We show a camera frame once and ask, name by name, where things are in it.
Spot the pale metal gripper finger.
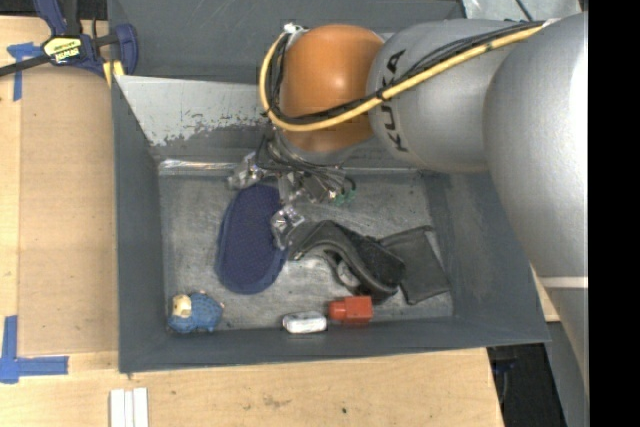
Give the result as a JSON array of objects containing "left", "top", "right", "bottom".
[
  {"left": 228, "top": 153, "right": 263, "bottom": 191},
  {"left": 270, "top": 206, "right": 306, "bottom": 251}
]

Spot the dark blue oval pad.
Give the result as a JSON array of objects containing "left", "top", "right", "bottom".
[{"left": 214, "top": 184, "right": 291, "bottom": 296}]

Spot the white small box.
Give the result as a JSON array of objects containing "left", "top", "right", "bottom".
[{"left": 281, "top": 310, "right": 328, "bottom": 335}]

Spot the red-brown small block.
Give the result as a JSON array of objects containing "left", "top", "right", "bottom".
[{"left": 327, "top": 295, "right": 376, "bottom": 327}]

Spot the blue toy animal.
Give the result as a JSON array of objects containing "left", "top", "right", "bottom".
[{"left": 166, "top": 291, "right": 225, "bottom": 335}]

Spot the dark grey cloth pouch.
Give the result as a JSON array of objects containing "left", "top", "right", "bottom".
[{"left": 379, "top": 225, "right": 452, "bottom": 306}]

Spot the grey metal bin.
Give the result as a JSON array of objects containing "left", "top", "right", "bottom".
[{"left": 105, "top": 0, "right": 552, "bottom": 374}]

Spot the pale wood board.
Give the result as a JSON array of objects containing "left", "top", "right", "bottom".
[{"left": 17, "top": 64, "right": 122, "bottom": 359}]

